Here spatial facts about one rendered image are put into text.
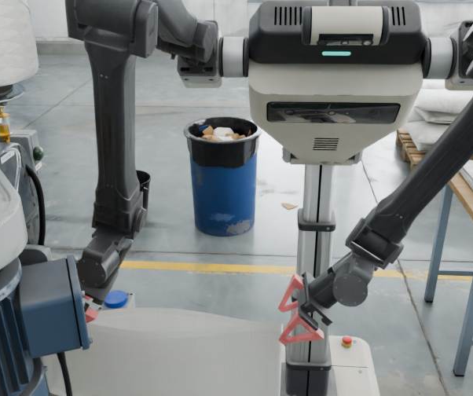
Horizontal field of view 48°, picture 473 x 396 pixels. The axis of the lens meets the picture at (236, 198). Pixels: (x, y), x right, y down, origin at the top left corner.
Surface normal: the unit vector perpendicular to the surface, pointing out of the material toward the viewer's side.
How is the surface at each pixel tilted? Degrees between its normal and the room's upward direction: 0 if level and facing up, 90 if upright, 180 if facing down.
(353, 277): 78
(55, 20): 90
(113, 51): 108
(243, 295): 0
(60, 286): 1
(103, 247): 13
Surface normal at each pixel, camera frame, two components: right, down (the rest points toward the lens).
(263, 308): -0.01, -0.90
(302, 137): -0.05, 0.91
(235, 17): -0.07, 0.43
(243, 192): 0.63, 0.37
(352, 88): -0.05, -0.41
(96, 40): 0.13, -0.67
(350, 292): -0.25, 0.22
